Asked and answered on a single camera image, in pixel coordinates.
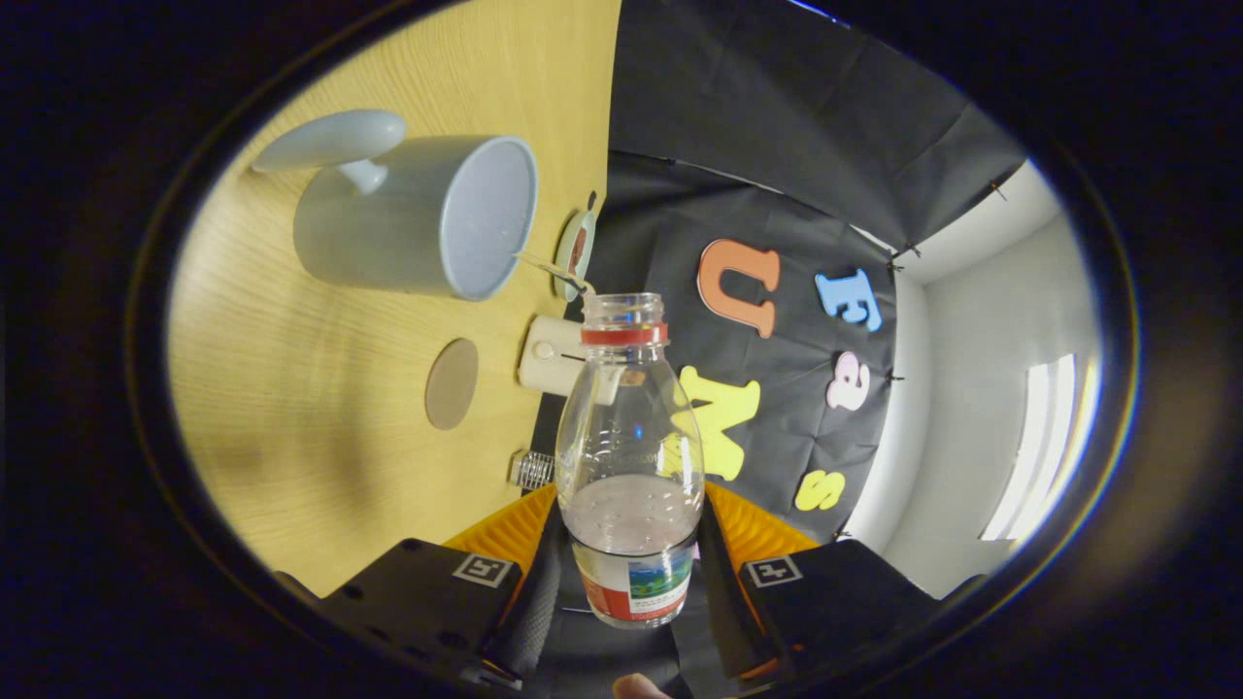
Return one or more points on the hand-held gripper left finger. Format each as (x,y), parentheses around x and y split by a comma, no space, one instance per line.
(418,602)

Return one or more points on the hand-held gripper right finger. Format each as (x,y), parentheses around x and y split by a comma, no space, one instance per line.
(835,602)

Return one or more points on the round brown coaster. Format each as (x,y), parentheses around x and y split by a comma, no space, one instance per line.
(452,383)

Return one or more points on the clear plastic juice bottle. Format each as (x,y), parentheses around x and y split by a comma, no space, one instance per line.
(631,456)

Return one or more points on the pale grey cup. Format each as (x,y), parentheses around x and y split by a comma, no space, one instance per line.
(388,223)

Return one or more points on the wooden table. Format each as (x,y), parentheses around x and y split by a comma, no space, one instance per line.
(291,437)

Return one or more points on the long ceiling light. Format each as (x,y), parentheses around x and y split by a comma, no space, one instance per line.
(1034,447)

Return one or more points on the white toaster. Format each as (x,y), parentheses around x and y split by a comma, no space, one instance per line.
(549,354)

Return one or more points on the pale green plate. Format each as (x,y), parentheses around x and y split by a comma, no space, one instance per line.
(563,248)

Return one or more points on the brown food pieces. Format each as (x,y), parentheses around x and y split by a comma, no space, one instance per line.
(578,248)

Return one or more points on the black backdrop cloth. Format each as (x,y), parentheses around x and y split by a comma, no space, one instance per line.
(777,126)

